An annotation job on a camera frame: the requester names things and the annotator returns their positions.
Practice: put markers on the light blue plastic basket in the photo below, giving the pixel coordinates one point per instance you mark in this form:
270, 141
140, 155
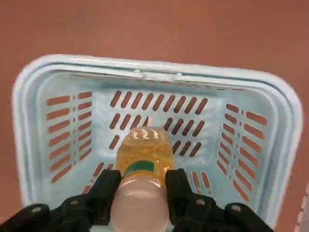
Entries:
101, 106

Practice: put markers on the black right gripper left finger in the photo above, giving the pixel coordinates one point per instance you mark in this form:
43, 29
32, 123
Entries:
96, 203

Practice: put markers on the yellow juice bottle white cap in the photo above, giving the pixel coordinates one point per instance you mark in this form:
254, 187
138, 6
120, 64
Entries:
142, 154

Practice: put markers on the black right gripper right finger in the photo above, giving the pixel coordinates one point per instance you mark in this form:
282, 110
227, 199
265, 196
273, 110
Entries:
183, 205

